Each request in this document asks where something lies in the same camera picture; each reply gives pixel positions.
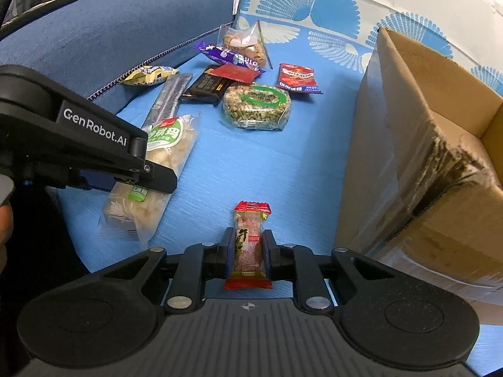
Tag white green snack bag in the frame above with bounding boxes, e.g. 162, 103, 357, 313
97, 114, 200, 245

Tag red beef jerky snack packet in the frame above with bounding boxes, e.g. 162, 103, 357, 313
224, 201, 272, 291

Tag silver stick sachet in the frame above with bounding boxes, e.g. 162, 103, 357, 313
141, 72, 193, 131

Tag clear bag brown snacks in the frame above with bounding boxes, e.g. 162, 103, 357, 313
218, 21, 273, 70

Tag red square snack packet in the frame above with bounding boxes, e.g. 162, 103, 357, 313
209, 63, 261, 84

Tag person left hand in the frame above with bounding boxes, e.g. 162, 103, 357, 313
0, 202, 14, 272

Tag yellow candy packet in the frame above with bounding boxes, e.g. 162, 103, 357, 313
120, 65, 178, 87

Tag black chocolate bar packet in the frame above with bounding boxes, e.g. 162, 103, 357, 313
181, 65, 233, 107

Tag blue sofa armrest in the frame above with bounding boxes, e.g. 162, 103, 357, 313
1, 0, 240, 113

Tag round seed cracker green label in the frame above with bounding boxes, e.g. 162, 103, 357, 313
223, 84, 291, 131

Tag purple candy bar wrapper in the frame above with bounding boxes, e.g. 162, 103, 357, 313
195, 42, 261, 71

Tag blue fan-pattern cloth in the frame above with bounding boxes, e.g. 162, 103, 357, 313
50, 0, 503, 377

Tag cardboard box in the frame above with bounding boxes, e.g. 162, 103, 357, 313
335, 27, 502, 305

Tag red chip packet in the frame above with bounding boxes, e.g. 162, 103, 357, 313
276, 63, 322, 95

